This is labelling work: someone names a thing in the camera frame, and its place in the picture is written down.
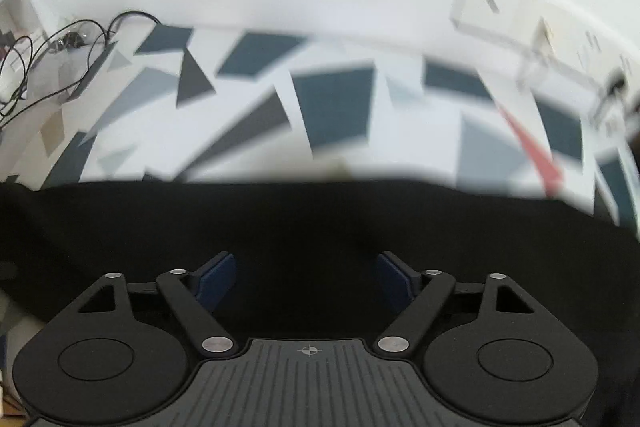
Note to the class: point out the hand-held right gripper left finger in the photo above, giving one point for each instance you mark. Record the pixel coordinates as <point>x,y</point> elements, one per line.
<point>220,276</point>

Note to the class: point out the geometric print tablecloth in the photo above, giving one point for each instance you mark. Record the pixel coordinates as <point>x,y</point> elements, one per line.
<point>330,107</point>

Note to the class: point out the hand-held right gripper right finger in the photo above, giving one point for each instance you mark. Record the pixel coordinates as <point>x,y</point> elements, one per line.
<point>395,279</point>

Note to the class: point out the white wall socket panel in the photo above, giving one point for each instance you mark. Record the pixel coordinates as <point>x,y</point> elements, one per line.
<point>505,7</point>

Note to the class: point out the black garment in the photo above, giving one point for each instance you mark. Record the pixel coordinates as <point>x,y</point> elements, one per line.
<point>300,227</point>

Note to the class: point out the white box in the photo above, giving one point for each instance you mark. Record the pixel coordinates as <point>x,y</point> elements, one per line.
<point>15,17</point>

